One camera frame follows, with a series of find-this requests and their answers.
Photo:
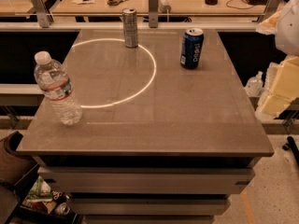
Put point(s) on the metal bracket left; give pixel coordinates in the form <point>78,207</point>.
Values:
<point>44,18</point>

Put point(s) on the tall silver energy drink can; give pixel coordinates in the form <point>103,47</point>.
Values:
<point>129,19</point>

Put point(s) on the clear plastic water bottle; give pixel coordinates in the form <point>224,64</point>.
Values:
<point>57,87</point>

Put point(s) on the black bin with trash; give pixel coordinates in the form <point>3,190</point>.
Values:
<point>39,204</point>

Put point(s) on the white power strip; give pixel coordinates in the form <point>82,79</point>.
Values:
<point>164,6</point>

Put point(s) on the blue pepsi can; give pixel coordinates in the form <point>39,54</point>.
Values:
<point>192,44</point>

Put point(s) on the small sanitizer bottle left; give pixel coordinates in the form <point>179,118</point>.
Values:
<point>254,85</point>

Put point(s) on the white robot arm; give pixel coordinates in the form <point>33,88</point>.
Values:
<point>286,40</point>

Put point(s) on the metal bracket right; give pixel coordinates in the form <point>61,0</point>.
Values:
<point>272,2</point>

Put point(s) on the metal bracket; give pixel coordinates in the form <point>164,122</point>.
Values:
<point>153,13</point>
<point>44,18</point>
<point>272,2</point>

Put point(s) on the scissors with dark handles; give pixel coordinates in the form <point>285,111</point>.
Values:
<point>115,2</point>

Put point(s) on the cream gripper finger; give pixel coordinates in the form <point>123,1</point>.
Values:
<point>268,26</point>
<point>284,89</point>

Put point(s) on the grey drawer cabinet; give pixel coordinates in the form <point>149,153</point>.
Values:
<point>118,195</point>

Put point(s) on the brown chair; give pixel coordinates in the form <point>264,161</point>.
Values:
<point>13,166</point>

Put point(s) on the metal bracket centre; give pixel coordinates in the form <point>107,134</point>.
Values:
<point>153,13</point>

